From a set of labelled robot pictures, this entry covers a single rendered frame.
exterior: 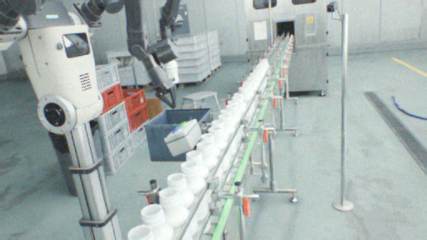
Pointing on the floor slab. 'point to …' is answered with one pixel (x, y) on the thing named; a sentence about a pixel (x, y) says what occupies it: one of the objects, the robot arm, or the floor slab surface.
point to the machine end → (307, 42)
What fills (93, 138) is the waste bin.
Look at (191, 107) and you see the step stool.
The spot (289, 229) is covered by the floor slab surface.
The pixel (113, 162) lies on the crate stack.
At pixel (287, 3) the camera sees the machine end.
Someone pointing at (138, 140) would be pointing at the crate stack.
